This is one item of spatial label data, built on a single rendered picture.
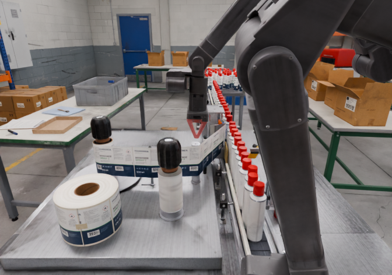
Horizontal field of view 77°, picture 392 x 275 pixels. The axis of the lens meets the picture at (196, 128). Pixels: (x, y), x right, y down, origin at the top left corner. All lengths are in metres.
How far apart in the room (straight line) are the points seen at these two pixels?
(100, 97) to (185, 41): 6.00
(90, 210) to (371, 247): 0.93
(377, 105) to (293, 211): 2.22
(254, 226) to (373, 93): 1.84
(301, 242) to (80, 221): 0.64
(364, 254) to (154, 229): 0.70
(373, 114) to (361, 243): 1.60
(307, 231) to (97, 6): 9.21
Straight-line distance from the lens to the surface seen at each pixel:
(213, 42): 0.72
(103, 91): 2.77
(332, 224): 1.14
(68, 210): 0.86
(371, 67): 0.81
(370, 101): 2.49
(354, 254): 1.05
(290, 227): 0.39
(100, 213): 0.86
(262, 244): 0.90
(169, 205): 0.91
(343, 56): 6.30
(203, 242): 0.88
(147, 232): 0.92
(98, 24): 9.35
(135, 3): 8.91
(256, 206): 0.81
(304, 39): 0.21
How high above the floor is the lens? 1.50
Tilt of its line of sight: 20 degrees down
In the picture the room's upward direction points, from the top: straight up
